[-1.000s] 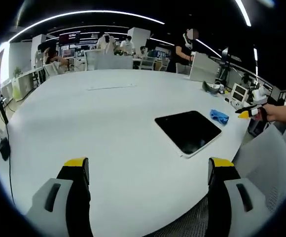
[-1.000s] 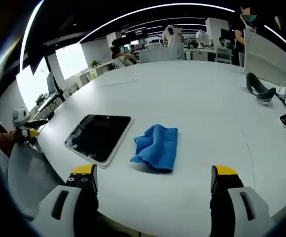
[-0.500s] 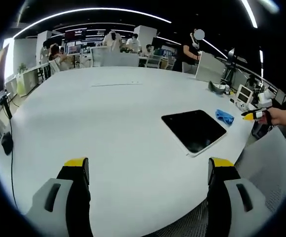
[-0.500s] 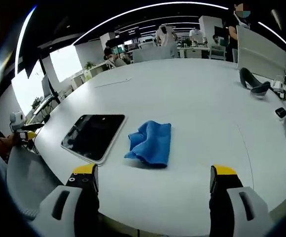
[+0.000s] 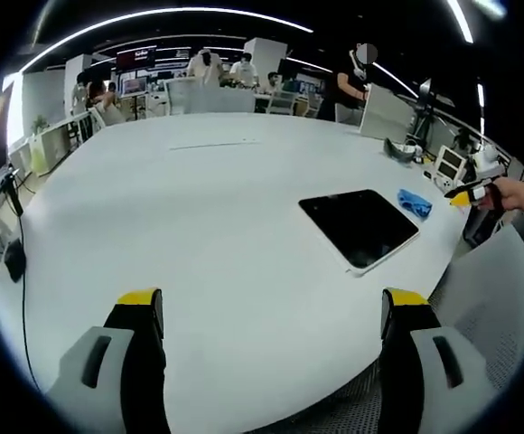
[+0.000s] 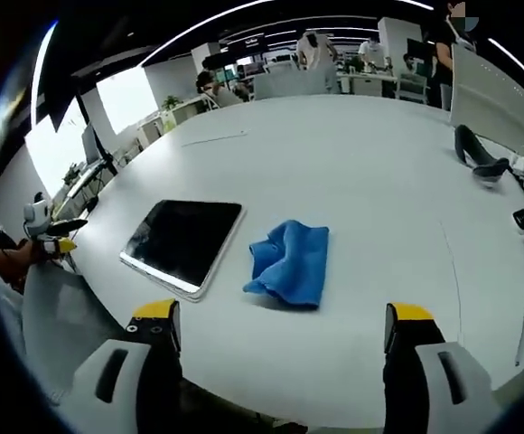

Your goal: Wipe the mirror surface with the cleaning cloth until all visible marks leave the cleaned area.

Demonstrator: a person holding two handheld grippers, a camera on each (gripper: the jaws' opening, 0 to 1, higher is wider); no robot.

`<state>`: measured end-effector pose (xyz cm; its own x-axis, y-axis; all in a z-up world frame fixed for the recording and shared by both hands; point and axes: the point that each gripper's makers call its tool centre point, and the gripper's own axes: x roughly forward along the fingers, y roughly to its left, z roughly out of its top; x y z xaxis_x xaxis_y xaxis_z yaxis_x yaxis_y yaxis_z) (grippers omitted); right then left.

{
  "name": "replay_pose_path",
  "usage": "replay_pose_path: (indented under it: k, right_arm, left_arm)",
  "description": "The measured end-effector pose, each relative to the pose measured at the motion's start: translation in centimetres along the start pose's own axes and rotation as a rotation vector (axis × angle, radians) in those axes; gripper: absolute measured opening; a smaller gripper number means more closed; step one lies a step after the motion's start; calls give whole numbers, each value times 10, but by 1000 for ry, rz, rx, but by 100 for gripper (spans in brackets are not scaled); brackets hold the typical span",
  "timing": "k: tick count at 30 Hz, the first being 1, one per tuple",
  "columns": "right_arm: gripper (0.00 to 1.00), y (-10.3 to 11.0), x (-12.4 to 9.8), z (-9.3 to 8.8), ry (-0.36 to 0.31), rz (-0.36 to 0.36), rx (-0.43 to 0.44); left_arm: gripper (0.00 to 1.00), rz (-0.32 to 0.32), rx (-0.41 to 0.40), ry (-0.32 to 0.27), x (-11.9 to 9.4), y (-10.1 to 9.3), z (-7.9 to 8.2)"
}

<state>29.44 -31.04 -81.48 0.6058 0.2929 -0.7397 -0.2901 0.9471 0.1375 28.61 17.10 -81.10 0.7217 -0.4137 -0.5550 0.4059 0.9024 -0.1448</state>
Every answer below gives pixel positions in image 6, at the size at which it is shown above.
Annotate white mesh office chair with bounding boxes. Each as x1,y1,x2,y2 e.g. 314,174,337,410
397,71,428,104

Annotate white desk partition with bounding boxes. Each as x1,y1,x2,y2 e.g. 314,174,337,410
449,43,524,156

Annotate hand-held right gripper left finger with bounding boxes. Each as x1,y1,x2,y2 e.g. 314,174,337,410
61,297,184,434

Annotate blue cleaning cloth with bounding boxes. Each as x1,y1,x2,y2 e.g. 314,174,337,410
242,219,331,312

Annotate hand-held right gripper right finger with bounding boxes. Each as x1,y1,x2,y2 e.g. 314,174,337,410
381,301,505,434

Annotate person's white clothing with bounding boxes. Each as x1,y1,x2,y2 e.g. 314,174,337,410
0,203,26,363

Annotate black screen stand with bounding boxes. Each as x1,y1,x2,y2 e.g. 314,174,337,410
74,90,119,177

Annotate dark mirror with white frame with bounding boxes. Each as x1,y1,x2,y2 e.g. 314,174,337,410
119,199,248,304

